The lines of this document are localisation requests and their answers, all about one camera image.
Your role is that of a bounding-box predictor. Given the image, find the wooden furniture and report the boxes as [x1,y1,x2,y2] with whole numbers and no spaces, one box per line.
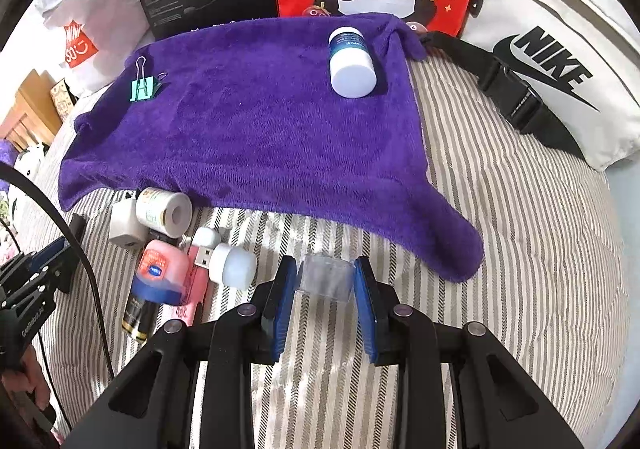
[0,69,66,152]

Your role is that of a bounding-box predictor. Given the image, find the purple towel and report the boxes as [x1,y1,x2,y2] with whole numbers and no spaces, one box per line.
[57,13,485,284]

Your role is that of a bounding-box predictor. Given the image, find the white waist bag black strap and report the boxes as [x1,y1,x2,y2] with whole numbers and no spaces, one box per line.
[420,0,640,172]

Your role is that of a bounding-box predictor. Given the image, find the pink tube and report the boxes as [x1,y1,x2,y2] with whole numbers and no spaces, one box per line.
[170,244,211,326]

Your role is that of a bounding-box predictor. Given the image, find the pink jar with blue lid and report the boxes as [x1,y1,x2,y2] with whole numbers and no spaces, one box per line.
[132,239,190,306]

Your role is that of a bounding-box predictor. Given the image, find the striped bed sheet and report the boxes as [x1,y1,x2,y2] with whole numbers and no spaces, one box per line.
[15,44,631,449]

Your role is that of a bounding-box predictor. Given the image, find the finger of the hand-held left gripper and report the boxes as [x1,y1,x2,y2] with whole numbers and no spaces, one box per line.
[0,253,69,316]
[29,213,87,276]

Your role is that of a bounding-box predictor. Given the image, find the thick black gripper cable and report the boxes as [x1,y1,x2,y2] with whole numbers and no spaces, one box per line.
[0,163,117,380]

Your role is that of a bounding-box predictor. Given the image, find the green binder clip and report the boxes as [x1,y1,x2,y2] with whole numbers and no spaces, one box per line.
[129,56,169,104]

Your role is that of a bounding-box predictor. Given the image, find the white charger plug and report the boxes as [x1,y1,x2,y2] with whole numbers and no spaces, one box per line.
[107,199,151,249]

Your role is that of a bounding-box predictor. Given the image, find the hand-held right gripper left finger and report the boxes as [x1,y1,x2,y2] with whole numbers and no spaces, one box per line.
[62,256,298,449]

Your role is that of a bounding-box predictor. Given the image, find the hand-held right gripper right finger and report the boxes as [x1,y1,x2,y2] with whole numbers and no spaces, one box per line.
[354,256,586,449]

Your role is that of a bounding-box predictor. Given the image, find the white bottle with blue label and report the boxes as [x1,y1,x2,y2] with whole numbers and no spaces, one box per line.
[327,26,377,100]

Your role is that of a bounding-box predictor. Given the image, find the white shopping bag red logo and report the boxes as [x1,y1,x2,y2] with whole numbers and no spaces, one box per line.
[42,0,156,97]

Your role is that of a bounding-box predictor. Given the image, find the person's left hand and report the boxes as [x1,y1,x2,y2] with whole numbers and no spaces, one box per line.
[0,344,56,435]

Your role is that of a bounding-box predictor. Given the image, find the white jar with printed label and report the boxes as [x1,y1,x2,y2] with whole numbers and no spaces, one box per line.
[135,187,194,236]

